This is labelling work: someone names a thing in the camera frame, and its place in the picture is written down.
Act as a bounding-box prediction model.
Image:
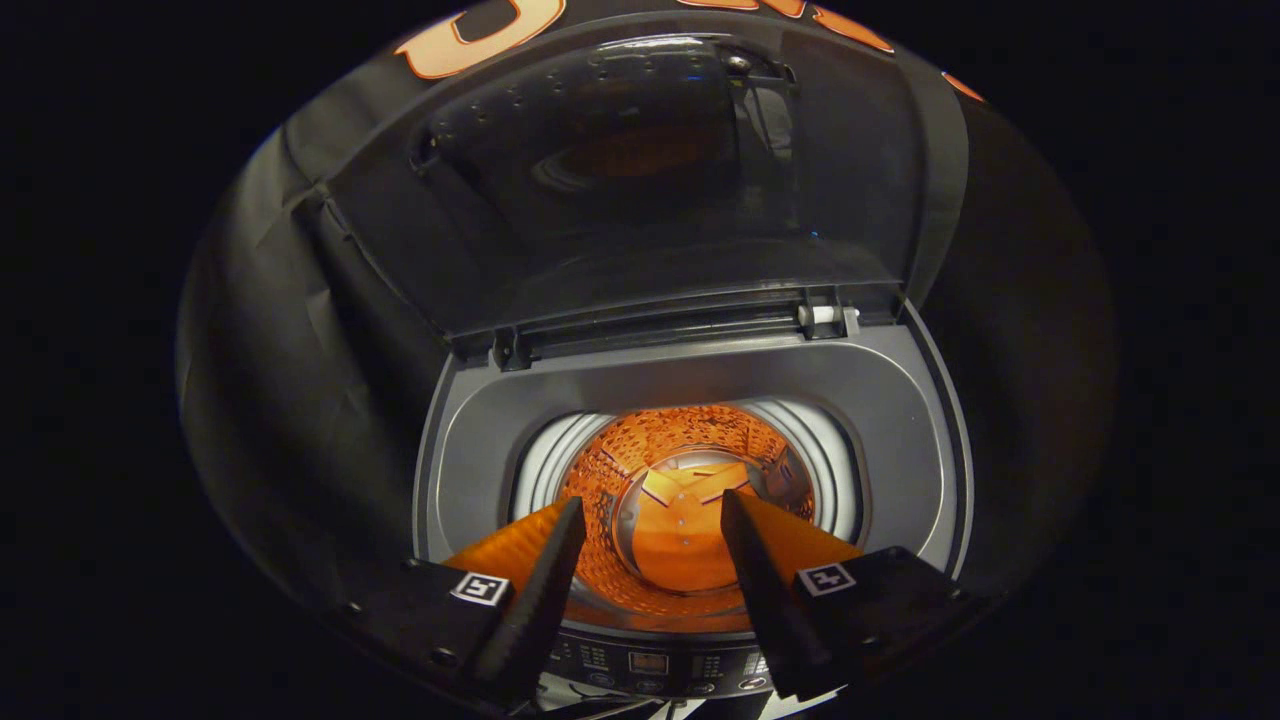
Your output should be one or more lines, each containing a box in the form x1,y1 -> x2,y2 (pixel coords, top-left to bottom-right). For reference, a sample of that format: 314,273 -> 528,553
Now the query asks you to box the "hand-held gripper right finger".
720,488 -> 993,703

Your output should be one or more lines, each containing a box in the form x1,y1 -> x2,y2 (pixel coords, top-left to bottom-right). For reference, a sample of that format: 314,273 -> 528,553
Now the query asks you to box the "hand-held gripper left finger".
343,496 -> 589,707

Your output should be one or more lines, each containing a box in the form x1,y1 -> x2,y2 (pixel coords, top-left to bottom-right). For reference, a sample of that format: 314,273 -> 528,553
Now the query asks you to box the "yellow polo shirt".
615,460 -> 791,596

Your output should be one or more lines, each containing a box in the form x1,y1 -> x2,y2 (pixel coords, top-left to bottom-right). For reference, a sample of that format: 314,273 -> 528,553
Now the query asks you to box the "transparent washing machine lid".
318,8 -> 973,373

